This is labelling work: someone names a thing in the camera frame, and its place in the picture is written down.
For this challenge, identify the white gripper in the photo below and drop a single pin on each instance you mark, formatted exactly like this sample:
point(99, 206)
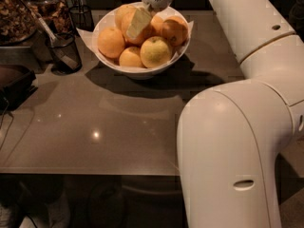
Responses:
point(142, 17)

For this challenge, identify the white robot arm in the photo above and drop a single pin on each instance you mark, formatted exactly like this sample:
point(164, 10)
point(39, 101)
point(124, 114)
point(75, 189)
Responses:
point(229, 135)

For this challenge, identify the white bowl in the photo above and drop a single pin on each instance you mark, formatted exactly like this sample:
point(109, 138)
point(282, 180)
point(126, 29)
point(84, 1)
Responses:
point(163, 14)

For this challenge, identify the yellowish front orange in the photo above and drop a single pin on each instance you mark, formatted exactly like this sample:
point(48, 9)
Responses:
point(155, 52)

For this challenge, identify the front left small orange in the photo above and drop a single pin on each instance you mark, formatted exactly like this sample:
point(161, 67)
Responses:
point(131, 57)

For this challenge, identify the black mesh cup back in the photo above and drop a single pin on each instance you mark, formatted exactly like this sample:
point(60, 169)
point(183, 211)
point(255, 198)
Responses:
point(81, 17)

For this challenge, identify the black mesh cup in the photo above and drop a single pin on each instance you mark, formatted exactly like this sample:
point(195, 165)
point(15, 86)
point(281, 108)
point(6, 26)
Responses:
point(81, 17)
point(64, 53)

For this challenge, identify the silver scoop utensil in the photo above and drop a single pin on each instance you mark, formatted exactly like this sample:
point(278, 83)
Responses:
point(39, 19)

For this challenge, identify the black mesh cup front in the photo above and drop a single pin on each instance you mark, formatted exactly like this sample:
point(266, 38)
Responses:
point(64, 53)

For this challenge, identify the glass jar of snacks right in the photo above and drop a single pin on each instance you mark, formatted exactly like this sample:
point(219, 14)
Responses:
point(55, 11)

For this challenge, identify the glass jar of snacks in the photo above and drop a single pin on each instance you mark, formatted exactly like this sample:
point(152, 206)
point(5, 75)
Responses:
point(55, 11)
point(16, 22)

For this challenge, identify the glass jar of snacks left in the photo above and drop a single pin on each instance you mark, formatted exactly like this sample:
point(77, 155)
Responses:
point(16, 22)

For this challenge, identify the dark brown device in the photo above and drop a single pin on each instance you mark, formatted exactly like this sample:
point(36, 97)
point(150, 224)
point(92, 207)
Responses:
point(16, 85)

